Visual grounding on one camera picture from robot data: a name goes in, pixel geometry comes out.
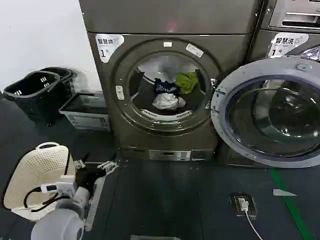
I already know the round glass dryer door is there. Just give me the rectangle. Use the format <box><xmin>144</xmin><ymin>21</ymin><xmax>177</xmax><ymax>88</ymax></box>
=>
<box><xmin>209</xmin><ymin>55</ymin><xmax>320</xmax><ymax>169</ymax></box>

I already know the black slotted plastic basket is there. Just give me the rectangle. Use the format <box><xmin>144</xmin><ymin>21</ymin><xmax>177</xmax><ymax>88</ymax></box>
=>
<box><xmin>2</xmin><ymin>70</ymin><xmax>66</xmax><ymax>127</ymax></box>
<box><xmin>39</xmin><ymin>66</ymin><xmax>77</xmax><ymax>101</ymax></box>

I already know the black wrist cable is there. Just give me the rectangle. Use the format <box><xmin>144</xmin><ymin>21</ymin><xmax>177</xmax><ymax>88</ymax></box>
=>
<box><xmin>23</xmin><ymin>185</ymin><xmax>71</xmax><ymax>214</ymax></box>

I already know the grey front-loading dryer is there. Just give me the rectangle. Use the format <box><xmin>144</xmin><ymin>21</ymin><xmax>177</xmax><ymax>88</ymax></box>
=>
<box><xmin>79</xmin><ymin>0</ymin><xmax>264</xmax><ymax>161</ymax></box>

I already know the green floor tape strip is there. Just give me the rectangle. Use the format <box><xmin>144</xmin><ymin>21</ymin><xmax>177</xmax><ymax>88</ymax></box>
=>
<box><xmin>270</xmin><ymin>167</ymin><xmax>314</xmax><ymax>240</ymax></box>

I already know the cream perforated laundry basket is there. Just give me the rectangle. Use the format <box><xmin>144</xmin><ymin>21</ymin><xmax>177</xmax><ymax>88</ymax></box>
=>
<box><xmin>2</xmin><ymin>141</ymin><xmax>106</xmax><ymax>232</ymax></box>

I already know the grey washing machine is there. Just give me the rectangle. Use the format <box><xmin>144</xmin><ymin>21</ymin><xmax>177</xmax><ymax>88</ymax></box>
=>
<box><xmin>246</xmin><ymin>0</ymin><xmax>320</xmax><ymax>66</ymax></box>

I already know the blue printed garment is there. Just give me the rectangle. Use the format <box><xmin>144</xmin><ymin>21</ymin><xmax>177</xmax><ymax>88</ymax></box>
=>
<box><xmin>153</xmin><ymin>77</ymin><xmax>179</xmax><ymax>96</ymax></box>

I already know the white plug with cable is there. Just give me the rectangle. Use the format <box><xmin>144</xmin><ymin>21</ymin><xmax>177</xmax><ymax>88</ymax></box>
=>
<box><xmin>237</xmin><ymin>196</ymin><xmax>266</xmax><ymax>240</ymax></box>

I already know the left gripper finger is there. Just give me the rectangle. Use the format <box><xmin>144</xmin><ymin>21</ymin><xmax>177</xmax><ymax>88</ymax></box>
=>
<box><xmin>96</xmin><ymin>151</ymin><xmax>120</xmax><ymax>175</ymax></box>
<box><xmin>73</xmin><ymin>150</ymin><xmax>91</xmax><ymax>172</ymax></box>

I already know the white garment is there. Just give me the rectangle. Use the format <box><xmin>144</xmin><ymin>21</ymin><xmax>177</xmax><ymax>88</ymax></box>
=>
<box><xmin>151</xmin><ymin>92</ymin><xmax>187</xmax><ymax>111</ymax></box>

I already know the green garment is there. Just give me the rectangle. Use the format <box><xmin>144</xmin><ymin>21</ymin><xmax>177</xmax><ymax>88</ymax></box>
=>
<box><xmin>175</xmin><ymin>71</ymin><xmax>199</xmax><ymax>95</ymax></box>

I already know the grey plastic crate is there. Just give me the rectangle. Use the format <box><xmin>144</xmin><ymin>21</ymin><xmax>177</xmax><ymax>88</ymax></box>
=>
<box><xmin>58</xmin><ymin>92</ymin><xmax>112</xmax><ymax>132</ymax></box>

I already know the floor socket box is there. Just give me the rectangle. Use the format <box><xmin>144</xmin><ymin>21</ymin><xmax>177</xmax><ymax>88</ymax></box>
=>
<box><xmin>229</xmin><ymin>191</ymin><xmax>259</xmax><ymax>220</ymax></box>

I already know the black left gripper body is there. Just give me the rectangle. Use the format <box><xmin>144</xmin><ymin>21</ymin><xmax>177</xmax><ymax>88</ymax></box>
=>
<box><xmin>74</xmin><ymin>162</ymin><xmax>107</xmax><ymax>193</ymax></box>

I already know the grey floor marker piece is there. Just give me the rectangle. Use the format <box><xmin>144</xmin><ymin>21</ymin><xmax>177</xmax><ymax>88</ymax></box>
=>
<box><xmin>272</xmin><ymin>188</ymin><xmax>298</xmax><ymax>197</ymax></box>

